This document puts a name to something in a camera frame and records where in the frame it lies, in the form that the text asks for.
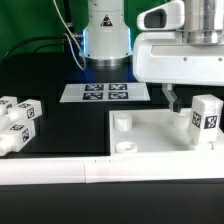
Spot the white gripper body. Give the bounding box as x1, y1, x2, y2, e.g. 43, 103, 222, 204
133, 31, 224, 86

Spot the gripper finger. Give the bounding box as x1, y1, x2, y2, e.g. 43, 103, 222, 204
162, 83, 182, 113

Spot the white square tabletop part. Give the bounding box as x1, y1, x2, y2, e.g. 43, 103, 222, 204
109, 108, 224, 156

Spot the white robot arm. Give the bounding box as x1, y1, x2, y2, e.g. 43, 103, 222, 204
83, 0, 224, 102

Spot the white sheet with tags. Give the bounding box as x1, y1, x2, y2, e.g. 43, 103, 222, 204
60, 83, 150, 103

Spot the white U-shaped obstacle frame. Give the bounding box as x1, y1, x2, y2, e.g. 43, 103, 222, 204
0, 150, 224, 185

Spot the black cable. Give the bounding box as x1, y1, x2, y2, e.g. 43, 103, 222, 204
0, 0, 84, 64

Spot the white cable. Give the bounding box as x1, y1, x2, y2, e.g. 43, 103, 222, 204
52, 0, 88, 71

